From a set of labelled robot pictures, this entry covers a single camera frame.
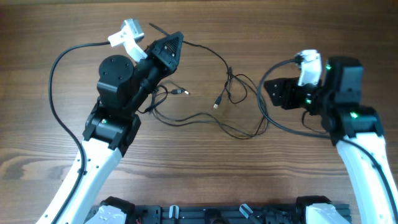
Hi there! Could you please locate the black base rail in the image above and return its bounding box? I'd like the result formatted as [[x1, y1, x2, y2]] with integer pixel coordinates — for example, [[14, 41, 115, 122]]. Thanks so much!
[[84, 195, 352, 224]]

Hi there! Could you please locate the black camera cable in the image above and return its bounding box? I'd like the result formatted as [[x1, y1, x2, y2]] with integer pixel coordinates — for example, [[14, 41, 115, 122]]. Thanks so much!
[[48, 42, 111, 224], [256, 58, 398, 218]]

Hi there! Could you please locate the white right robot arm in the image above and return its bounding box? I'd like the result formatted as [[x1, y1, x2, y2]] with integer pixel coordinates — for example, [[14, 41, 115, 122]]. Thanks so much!
[[257, 54, 397, 223]]

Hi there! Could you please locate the black left camera cable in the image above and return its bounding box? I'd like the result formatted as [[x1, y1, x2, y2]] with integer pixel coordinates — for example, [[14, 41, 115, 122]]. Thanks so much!
[[48, 42, 111, 224]]

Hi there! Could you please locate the black right camera cable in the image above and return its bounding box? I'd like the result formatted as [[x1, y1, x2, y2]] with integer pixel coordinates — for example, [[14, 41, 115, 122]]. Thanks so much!
[[256, 58, 398, 218]]

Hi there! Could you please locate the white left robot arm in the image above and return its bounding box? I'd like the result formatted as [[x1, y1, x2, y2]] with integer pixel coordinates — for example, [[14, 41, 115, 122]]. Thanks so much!
[[38, 32, 183, 223]]

